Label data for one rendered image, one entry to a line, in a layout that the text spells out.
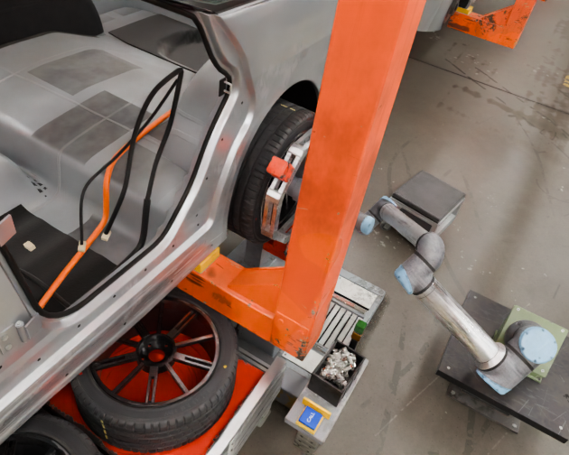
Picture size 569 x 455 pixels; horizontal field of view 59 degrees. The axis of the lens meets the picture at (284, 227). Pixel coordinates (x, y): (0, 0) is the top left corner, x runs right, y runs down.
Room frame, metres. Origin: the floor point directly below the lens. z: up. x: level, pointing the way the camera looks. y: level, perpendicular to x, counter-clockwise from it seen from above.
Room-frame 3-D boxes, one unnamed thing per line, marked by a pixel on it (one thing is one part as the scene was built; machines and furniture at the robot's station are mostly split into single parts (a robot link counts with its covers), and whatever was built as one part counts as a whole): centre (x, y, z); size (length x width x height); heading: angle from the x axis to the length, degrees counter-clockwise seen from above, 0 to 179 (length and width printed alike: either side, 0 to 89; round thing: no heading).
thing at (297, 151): (1.84, -0.04, 0.85); 0.54 x 0.07 x 0.54; 156
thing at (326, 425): (1.09, -0.30, 0.44); 0.43 x 0.17 x 0.03; 156
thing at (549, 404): (1.53, -1.22, 0.15); 0.60 x 0.60 x 0.30; 67
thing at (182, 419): (1.10, 0.42, 0.39); 0.66 x 0.66 x 0.24
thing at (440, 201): (2.69, -0.89, 0.17); 0.43 x 0.36 x 0.34; 147
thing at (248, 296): (1.38, 0.18, 0.69); 0.52 x 0.17 x 0.35; 66
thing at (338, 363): (1.13, -0.31, 0.51); 0.20 x 0.14 x 0.13; 153
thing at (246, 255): (1.91, 0.12, 0.32); 0.40 x 0.30 x 0.28; 156
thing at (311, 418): (0.93, -0.23, 0.47); 0.07 x 0.07 x 0.02; 66
